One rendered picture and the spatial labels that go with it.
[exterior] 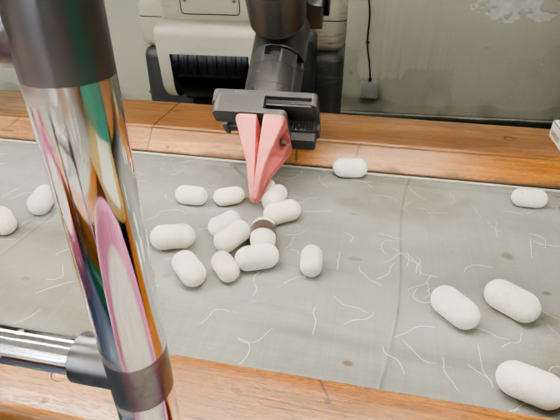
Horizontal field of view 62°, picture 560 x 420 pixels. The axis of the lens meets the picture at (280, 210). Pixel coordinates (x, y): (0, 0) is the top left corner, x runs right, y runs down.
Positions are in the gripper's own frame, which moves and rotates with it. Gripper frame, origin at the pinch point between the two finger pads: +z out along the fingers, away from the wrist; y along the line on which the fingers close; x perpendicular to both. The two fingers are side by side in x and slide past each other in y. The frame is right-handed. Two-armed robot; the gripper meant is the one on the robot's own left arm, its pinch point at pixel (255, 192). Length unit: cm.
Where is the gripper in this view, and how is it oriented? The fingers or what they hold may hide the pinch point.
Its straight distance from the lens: 44.4
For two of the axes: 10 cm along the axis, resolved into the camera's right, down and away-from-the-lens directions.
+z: -1.4, 9.4, -3.2
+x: 1.2, 3.4, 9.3
